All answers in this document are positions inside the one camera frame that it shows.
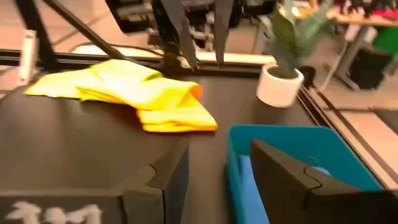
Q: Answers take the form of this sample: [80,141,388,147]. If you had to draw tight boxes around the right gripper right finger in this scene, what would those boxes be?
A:
[251,139,398,224]

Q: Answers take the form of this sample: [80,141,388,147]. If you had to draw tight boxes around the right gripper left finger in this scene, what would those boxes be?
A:
[0,140,190,224]

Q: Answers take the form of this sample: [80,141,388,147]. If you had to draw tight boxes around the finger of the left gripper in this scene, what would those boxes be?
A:
[160,0,199,72]
[214,0,234,66]

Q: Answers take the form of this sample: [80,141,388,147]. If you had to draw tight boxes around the blue microfiber towel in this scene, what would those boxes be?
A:
[238,154,332,224]

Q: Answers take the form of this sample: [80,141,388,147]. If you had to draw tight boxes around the orange microfiber towel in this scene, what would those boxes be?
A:
[76,77,218,133]

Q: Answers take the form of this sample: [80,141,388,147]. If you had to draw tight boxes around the lime green microfiber towel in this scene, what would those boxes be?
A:
[24,58,164,102]

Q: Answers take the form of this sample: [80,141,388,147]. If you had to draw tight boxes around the blue plastic bin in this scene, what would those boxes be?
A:
[226,124,384,224]

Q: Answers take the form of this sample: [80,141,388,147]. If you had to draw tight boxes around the snake plant in white pot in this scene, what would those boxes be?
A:
[256,0,330,109]

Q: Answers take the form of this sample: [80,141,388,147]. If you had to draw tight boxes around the wooden top workbench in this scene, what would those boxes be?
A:
[326,7,398,91]

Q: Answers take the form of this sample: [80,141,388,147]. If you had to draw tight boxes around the black desktop computer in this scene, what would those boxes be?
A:
[349,48,393,90]

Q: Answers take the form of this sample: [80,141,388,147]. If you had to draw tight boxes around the green waste bin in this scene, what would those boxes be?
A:
[373,26,398,57]

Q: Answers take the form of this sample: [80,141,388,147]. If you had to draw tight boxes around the black frame support struts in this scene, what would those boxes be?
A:
[14,0,134,71]

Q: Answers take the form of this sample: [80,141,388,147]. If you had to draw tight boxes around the silver aluminium bracket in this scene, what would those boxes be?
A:
[18,29,40,85]

